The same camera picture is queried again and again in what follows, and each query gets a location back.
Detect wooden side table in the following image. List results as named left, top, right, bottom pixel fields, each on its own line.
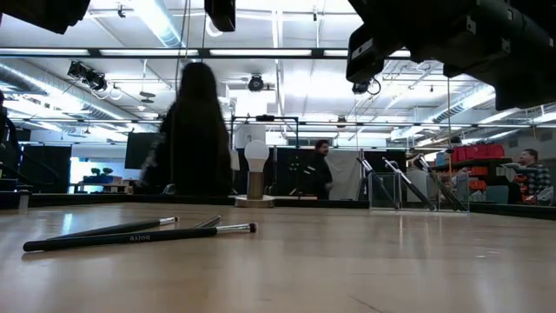
left=68, top=182, right=142, bottom=196

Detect white bag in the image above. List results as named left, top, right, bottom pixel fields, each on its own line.
left=536, top=185, right=556, bottom=207

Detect black ceiling camera cluster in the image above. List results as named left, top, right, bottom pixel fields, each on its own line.
left=66, top=60, right=109, bottom=93

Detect blue planter with green plants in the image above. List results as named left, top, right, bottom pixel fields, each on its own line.
left=81, top=166, right=124, bottom=185

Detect black curtain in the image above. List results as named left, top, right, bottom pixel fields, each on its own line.
left=21, top=144, right=73, bottom=195

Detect black makeup brush white print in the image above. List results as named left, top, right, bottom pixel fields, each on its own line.
left=22, top=222, right=259, bottom=253

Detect black metal table frame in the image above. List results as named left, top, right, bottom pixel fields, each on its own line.
left=0, top=190, right=556, bottom=221

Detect black shelf unit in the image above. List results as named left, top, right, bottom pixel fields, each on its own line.
left=427, top=156, right=542, bottom=206

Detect black wall monitor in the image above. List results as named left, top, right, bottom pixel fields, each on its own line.
left=123, top=131, right=161, bottom=170

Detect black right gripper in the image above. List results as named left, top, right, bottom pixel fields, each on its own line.
left=349, top=0, right=556, bottom=112

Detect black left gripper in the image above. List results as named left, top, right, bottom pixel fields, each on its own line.
left=0, top=0, right=92, bottom=36

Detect brass lamp with white bulb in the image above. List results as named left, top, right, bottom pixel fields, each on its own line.
left=234, top=139, right=276, bottom=209

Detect black overhead rig beam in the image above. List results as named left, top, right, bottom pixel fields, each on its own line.
left=0, top=46, right=412, bottom=61

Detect clear acrylic brush organizer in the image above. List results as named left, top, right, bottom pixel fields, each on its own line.
left=367, top=171, right=471, bottom=214

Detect black backdrop panel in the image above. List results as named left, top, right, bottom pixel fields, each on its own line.
left=363, top=150, right=408, bottom=175
left=236, top=147, right=317, bottom=197

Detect black rack frame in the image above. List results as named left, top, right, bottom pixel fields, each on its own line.
left=229, top=115, right=301, bottom=151

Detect person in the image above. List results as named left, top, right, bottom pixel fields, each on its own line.
left=303, top=138, right=335, bottom=201
left=512, top=148, right=553, bottom=206
left=137, top=61, right=235, bottom=197

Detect black makeup brush silver ferrule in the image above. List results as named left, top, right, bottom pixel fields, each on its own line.
left=194, top=214, right=223, bottom=230
left=46, top=216, right=180, bottom=242
left=354, top=155, right=401, bottom=211
left=417, top=154, right=469, bottom=213
left=381, top=156, right=438, bottom=212

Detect white backdrop sheet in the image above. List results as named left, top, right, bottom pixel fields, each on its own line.
left=326, top=150, right=364, bottom=201

